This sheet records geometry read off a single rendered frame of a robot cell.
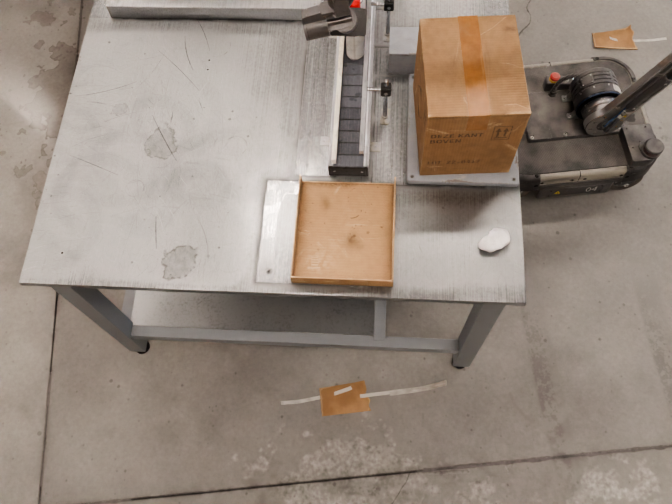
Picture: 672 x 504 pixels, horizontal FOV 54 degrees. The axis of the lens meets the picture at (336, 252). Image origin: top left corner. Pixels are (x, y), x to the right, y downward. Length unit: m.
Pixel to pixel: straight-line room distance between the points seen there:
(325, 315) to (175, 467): 0.76
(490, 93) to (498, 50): 0.13
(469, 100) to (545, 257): 1.21
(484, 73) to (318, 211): 0.55
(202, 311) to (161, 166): 0.65
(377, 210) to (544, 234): 1.12
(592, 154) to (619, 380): 0.84
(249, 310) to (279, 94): 0.78
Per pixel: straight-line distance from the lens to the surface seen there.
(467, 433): 2.47
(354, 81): 1.95
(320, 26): 1.63
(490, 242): 1.74
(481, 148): 1.73
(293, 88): 2.01
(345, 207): 1.79
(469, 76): 1.67
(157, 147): 1.98
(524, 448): 2.50
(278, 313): 2.33
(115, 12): 2.31
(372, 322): 2.30
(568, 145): 2.70
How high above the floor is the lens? 2.42
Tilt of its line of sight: 66 degrees down
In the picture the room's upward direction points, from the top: 6 degrees counter-clockwise
